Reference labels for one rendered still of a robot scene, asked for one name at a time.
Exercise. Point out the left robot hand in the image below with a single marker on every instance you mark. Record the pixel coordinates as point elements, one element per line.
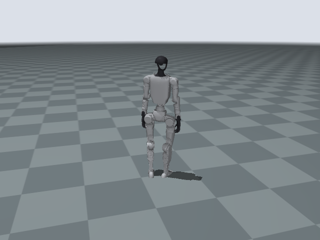
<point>142,120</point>

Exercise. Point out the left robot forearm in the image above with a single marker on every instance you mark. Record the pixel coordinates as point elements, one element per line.
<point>144,104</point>

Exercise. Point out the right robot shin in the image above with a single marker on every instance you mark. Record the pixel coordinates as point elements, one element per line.
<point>166,159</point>

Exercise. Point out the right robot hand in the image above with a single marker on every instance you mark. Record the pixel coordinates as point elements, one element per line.
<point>178,124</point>

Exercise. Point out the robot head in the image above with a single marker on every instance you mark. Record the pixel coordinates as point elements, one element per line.
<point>160,60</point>

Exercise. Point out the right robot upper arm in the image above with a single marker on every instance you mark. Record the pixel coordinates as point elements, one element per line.
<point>175,88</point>

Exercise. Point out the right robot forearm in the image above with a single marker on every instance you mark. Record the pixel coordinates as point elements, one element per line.
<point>177,108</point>

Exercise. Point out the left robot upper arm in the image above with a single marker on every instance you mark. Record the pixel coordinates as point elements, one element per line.
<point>146,87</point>

